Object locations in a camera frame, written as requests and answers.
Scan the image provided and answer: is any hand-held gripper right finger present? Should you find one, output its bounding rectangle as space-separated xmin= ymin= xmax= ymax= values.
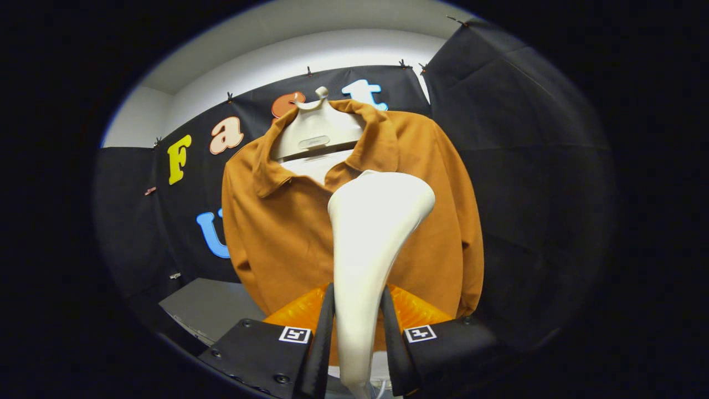
xmin=380 ymin=284 xmax=521 ymax=398

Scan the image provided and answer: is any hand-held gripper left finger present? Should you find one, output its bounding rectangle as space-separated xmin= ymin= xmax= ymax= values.
xmin=198 ymin=283 xmax=336 ymax=399

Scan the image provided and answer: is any white garment steamer head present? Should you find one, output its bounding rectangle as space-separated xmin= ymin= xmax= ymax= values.
xmin=327 ymin=170 xmax=436 ymax=399

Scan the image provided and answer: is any orange button shirt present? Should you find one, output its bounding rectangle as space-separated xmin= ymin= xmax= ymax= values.
xmin=222 ymin=99 xmax=485 ymax=366

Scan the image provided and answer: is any white clothes hanger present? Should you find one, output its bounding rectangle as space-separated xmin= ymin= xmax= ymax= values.
xmin=270 ymin=86 xmax=366 ymax=161

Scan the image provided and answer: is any black backdrop cloth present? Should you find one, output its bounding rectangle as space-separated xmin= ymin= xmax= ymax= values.
xmin=93 ymin=17 xmax=618 ymax=355

